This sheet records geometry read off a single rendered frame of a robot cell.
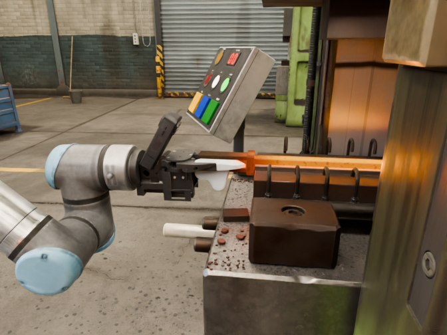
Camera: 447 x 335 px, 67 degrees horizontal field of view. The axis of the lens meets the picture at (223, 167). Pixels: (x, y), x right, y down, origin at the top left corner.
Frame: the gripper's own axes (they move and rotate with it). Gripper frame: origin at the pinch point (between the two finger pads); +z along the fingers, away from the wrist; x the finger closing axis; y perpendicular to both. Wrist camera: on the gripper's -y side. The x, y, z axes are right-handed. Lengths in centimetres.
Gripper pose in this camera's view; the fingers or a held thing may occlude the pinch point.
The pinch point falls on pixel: (238, 159)
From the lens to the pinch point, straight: 62.4
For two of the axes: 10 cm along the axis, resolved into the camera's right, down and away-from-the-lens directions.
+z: 9.9, 0.2, -1.2
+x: -1.3, 3.3, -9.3
